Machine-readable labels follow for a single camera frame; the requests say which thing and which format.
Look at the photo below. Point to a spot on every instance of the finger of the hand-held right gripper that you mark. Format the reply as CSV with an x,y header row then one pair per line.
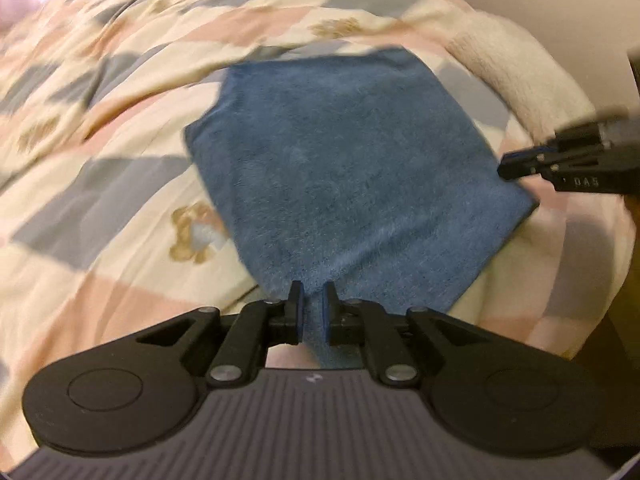
x,y
525,162

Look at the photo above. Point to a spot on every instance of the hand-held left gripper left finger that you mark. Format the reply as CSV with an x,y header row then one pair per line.
x,y
298,316

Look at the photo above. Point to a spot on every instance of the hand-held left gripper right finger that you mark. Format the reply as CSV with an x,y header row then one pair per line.
x,y
327,316

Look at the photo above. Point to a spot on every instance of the blue denim jeans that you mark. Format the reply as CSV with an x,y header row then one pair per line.
x,y
350,170

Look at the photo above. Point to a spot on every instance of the white fluffy blanket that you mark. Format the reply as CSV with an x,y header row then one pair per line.
x,y
520,75

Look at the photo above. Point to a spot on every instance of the checkered bear print quilt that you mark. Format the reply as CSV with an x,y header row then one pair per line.
x,y
115,170

